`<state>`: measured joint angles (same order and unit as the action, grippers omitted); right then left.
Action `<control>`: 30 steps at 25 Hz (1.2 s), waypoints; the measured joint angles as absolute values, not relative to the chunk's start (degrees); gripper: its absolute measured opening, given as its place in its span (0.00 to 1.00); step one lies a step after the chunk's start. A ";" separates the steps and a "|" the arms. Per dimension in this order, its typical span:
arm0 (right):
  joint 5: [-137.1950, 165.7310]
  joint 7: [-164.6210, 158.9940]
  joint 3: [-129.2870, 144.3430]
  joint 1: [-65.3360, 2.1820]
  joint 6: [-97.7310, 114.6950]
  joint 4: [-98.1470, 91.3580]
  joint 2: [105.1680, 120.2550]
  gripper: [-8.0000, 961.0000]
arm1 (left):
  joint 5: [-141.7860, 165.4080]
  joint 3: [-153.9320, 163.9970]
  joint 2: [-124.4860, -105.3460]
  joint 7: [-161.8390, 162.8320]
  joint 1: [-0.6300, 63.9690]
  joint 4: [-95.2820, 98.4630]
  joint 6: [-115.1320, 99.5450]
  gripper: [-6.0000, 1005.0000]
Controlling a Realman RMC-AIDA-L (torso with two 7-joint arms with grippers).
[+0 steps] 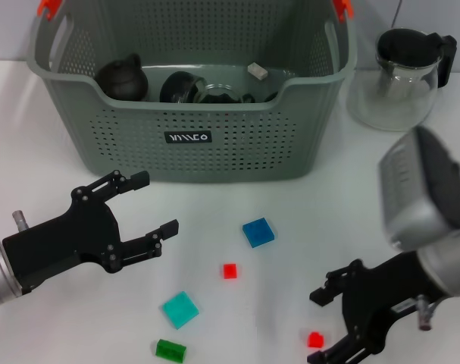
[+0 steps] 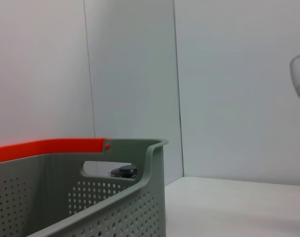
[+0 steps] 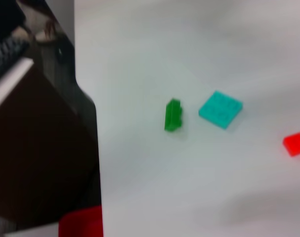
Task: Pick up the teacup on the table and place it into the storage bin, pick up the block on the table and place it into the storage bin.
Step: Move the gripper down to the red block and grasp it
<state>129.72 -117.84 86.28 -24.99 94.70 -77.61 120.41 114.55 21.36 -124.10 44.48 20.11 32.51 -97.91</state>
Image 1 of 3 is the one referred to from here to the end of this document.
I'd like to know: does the green toy brick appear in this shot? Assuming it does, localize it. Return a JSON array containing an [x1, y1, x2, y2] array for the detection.
[[155, 338, 188, 362]]

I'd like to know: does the dark clay teapot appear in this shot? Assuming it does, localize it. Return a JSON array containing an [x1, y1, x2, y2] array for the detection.
[[95, 52, 150, 102]]

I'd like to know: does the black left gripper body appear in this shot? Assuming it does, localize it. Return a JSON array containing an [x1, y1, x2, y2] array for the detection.
[[2, 185, 122, 296]]

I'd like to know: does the blue toy brick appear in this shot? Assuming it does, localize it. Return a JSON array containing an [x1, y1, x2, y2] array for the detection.
[[242, 218, 275, 249]]

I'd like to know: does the teal toy brick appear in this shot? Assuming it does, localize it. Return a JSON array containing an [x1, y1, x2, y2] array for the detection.
[[161, 290, 200, 330]]

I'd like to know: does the white toy brick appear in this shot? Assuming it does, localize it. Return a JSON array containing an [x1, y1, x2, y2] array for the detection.
[[247, 61, 269, 80]]

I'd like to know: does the glass pitcher with black lid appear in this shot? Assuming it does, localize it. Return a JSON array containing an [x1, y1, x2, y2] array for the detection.
[[346, 27, 458, 133]]

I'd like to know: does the right gripper cable with plug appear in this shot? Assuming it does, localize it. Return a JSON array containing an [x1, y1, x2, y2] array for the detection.
[[416, 294, 443, 331]]

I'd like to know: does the grey perforated plastic storage bin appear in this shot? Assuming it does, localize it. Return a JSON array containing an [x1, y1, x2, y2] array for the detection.
[[27, 0, 358, 183]]

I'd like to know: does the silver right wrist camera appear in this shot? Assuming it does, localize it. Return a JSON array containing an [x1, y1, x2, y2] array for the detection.
[[378, 126, 460, 252]]

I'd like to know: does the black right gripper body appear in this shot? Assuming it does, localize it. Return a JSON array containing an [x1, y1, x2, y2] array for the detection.
[[339, 251, 443, 356]]

